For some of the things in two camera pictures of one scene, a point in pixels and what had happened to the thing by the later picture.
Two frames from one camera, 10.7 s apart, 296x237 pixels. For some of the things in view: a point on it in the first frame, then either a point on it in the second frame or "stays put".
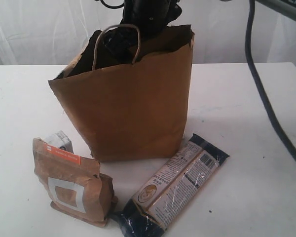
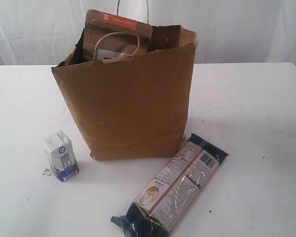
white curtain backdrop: (54, 32) stays put
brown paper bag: (133, 109) stays put
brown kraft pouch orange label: (73, 184) → (108, 37)
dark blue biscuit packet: (160, 199) stays put
